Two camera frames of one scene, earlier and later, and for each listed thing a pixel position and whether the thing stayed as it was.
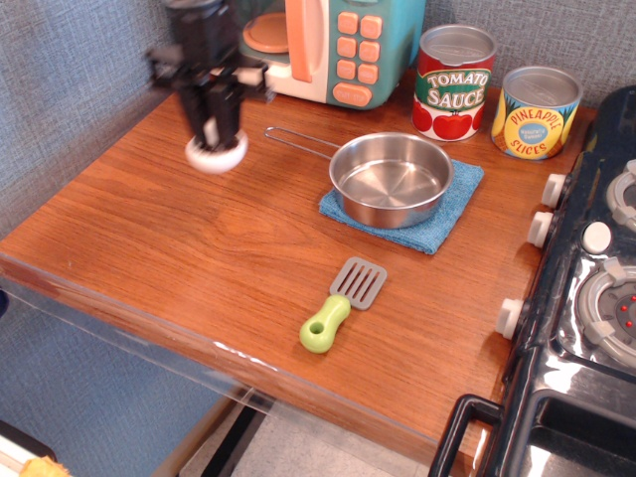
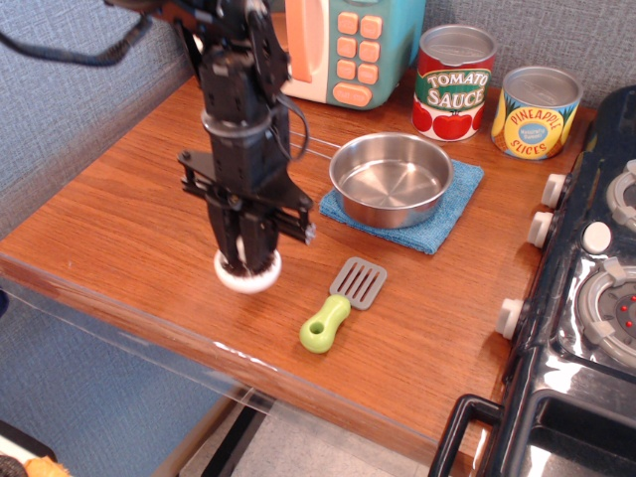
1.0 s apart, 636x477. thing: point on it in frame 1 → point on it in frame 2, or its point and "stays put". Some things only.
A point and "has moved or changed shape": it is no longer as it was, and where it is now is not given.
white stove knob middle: x=539 y=228 stays put
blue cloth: x=428 y=236 stays put
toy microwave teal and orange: x=358 y=54 stays put
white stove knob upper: x=552 y=190 stays put
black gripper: x=207 y=53 → x=248 y=165
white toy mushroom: x=211 y=156 has moved or changed shape
